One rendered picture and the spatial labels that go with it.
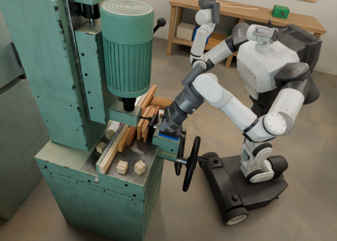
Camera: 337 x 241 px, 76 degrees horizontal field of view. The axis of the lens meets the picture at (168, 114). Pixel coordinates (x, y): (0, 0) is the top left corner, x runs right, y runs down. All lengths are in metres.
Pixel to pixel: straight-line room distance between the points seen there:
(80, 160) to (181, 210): 1.03
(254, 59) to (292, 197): 1.57
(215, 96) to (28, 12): 0.65
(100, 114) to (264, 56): 0.77
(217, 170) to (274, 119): 1.24
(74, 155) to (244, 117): 0.84
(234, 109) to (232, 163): 1.35
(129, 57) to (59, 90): 0.35
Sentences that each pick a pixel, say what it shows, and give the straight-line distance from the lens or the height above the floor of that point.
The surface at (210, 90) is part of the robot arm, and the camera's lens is 0.73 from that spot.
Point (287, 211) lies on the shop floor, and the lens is 2.26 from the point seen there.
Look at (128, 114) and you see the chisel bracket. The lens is 0.98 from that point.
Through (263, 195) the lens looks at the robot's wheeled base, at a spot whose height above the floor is 0.17.
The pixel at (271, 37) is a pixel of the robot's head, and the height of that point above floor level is 1.42.
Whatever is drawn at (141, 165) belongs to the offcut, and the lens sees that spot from 0.95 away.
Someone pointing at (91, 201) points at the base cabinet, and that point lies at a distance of 1.37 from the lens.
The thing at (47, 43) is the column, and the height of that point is 1.37.
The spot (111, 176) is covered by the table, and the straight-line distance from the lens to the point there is 0.98.
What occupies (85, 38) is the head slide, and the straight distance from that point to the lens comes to 0.83.
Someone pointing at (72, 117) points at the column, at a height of 1.04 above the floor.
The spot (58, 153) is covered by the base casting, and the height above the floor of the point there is 0.80.
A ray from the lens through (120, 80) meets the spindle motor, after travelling 0.82.
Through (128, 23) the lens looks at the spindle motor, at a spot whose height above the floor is 1.48.
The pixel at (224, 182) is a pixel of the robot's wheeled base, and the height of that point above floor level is 0.19.
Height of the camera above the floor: 1.73
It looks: 42 degrees down
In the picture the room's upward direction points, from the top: 8 degrees clockwise
